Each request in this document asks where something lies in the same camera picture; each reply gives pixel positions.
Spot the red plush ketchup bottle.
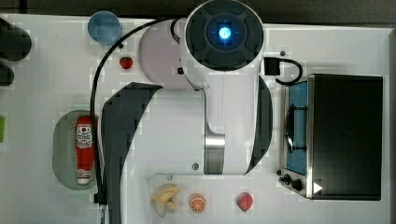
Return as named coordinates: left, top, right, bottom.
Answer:
left=76, top=116, right=94, bottom=185

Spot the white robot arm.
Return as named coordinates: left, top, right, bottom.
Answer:
left=101, top=0, right=273, bottom=224

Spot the lilac round plate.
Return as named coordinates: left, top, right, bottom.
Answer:
left=138, top=19, right=191, bottom=90

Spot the small red strawberry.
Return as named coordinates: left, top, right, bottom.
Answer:
left=120, top=57, right=134, bottom=69

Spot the orange slice toy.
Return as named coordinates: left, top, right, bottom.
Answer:
left=190, top=193, right=205, bottom=213

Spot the peeled toy banana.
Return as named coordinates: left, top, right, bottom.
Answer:
left=149, top=185, right=179, bottom=217

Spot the red peach toy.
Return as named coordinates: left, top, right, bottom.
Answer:
left=237, top=192, right=253, bottom=212

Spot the blue bowl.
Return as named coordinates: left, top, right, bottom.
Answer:
left=87, top=11, right=122, bottom=45

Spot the black toaster oven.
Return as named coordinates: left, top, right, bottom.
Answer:
left=277, top=74, right=383, bottom=201

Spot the small black cup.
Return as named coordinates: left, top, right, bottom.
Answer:
left=0, top=65, right=15, bottom=87

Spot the green squeeze bottle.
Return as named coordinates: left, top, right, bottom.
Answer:
left=0, top=116, right=6, bottom=143

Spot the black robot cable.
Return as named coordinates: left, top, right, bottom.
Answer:
left=89, top=18, right=188, bottom=205

